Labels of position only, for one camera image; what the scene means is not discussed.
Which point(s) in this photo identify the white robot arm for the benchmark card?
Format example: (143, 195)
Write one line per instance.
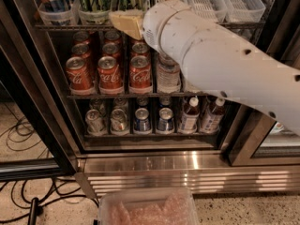
(216, 60)

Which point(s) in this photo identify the coca-cola can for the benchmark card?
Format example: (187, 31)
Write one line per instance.
(113, 50)
(140, 49)
(78, 73)
(82, 50)
(109, 73)
(139, 72)

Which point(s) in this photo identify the front right Coca-Cola can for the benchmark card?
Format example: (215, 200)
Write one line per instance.
(139, 72)

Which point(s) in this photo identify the front middle Coca-Cola can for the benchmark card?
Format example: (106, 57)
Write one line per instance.
(109, 73)

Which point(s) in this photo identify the front left Coca-Cola can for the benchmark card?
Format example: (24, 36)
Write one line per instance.
(78, 73)

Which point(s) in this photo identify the silver can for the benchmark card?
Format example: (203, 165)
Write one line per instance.
(94, 121)
(119, 120)

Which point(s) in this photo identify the blue can bottom left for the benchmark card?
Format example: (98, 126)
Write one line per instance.
(142, 122)

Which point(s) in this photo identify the blue can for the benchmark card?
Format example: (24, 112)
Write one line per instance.
(142, 122)
(165, 121)

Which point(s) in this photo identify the silver can bottom left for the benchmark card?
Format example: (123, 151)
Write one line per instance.
(94, 121)

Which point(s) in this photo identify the blue can bottom right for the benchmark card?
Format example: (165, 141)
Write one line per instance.
(165, 121)

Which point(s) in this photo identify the stainless steel fridge base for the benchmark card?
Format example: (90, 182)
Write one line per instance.
(202, 172)

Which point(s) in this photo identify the fridge glass door right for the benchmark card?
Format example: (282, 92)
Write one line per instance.
(257, 144)

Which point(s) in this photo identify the front left water bottle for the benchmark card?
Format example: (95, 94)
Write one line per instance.
(168, 71)

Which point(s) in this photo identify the empty white tray right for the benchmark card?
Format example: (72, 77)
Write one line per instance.
(244, 11)

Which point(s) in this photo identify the left tea bottle white cap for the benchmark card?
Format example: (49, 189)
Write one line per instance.
(190, 114)

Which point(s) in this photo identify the tea bottle white cap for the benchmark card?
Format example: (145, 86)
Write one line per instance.
(190, 114)
(213, 115)

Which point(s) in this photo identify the right tea bottle white cap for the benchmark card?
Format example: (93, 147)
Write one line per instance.
(213, 115)

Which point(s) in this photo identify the clear plastic bin foreground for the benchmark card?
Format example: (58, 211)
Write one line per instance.
(148, 206)

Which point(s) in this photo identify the middle wire shelf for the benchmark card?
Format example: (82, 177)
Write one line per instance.
(148, 95)

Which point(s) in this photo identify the wire shelf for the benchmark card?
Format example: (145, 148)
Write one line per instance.
(104, 27)
(148, 95)

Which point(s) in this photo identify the top wire shelf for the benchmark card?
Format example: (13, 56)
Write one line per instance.
(104, 27)

